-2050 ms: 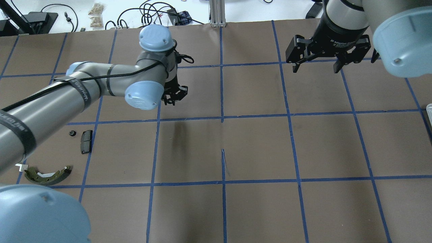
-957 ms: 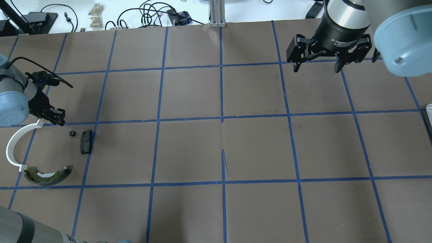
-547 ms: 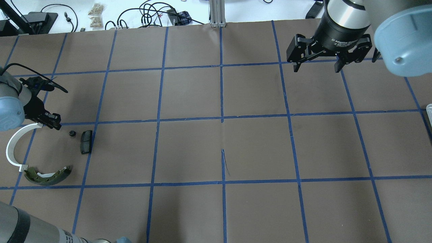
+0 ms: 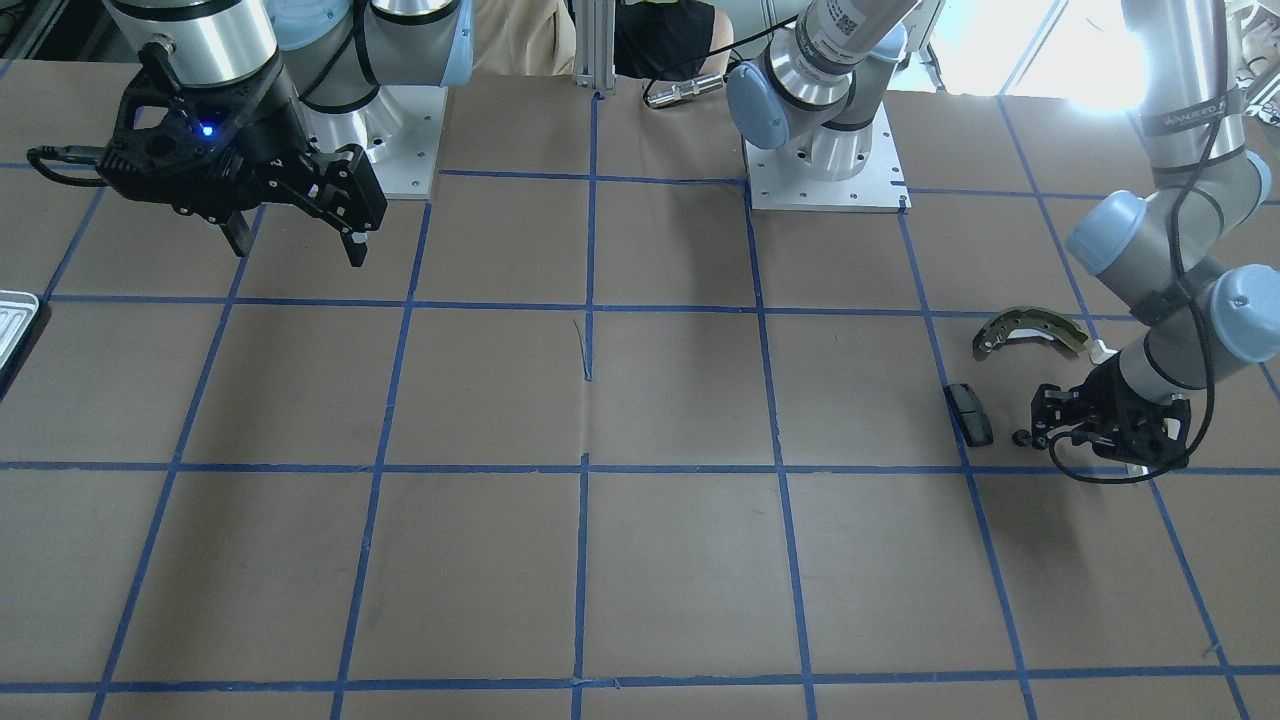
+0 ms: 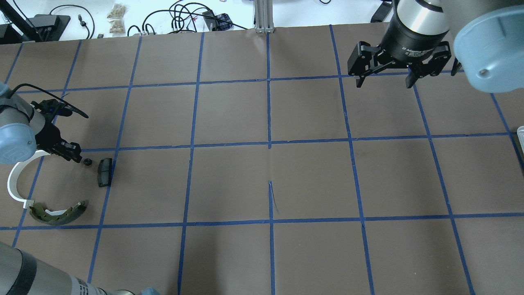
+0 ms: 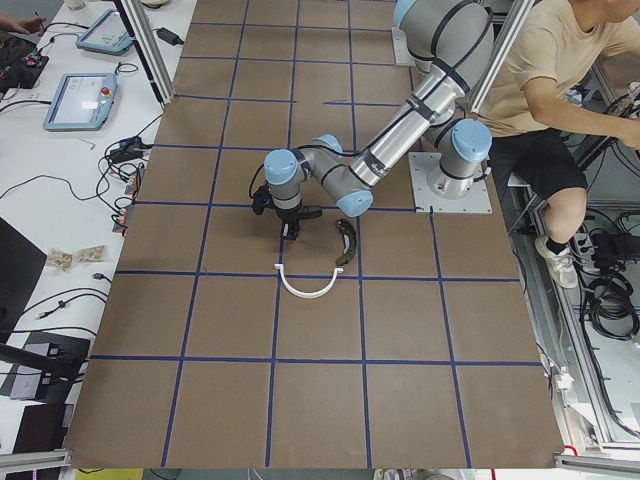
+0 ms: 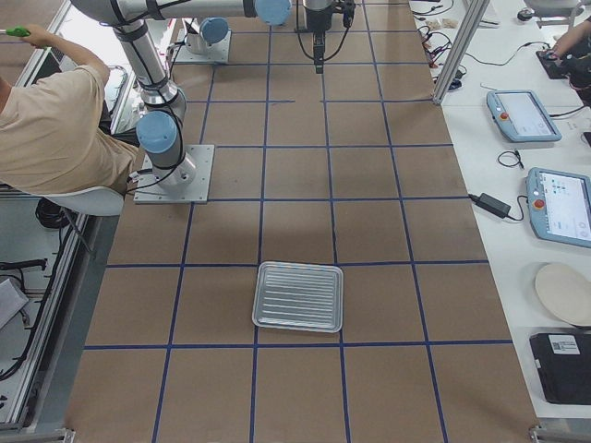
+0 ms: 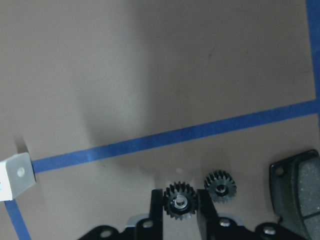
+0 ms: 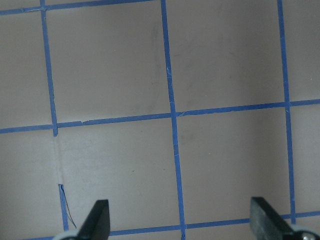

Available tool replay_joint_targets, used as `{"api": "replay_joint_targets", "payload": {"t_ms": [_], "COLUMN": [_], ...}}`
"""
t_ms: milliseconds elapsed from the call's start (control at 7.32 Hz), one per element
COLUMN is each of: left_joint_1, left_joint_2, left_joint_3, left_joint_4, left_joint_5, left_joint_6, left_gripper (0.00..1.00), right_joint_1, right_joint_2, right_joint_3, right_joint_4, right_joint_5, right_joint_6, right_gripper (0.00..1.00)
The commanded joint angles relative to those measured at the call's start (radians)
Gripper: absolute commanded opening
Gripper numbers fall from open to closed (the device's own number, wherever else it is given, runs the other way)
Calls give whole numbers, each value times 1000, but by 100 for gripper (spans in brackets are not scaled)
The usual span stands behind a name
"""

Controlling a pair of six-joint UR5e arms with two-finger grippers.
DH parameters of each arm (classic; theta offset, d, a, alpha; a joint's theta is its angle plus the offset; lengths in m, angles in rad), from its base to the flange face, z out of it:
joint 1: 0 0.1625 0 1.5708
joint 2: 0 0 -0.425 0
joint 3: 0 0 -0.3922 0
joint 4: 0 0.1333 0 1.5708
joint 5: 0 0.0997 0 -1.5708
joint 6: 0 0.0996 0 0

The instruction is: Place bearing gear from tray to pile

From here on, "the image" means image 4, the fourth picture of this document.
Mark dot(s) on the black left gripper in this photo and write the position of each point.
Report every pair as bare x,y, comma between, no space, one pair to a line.
1108,389

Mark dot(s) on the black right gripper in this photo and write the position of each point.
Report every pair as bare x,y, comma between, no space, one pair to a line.
268,138

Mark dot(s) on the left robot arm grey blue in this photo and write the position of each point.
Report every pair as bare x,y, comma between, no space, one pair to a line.
1204,321

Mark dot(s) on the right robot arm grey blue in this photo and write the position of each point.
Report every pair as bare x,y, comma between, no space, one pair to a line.
337,54

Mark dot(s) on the silver ribbed metal tray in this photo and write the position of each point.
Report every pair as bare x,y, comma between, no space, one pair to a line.
19,311

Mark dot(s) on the black brake pad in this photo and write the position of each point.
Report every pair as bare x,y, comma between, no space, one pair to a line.
970,415

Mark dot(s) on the white curved plastic part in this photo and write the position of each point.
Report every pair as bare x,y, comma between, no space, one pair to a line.
1098,353

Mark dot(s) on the metal brake shoe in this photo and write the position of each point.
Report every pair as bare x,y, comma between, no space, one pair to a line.
1029,323

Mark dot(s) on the seated person beige shirt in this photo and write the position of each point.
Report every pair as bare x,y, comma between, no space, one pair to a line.
523,38

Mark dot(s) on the silver cylindrical connector plug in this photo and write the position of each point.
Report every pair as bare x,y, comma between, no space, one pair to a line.
684,91

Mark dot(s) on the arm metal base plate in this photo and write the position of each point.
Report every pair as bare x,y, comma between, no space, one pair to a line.
400,150
854,172

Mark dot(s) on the aluminium frame post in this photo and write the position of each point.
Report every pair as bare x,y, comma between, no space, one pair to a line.
594,53

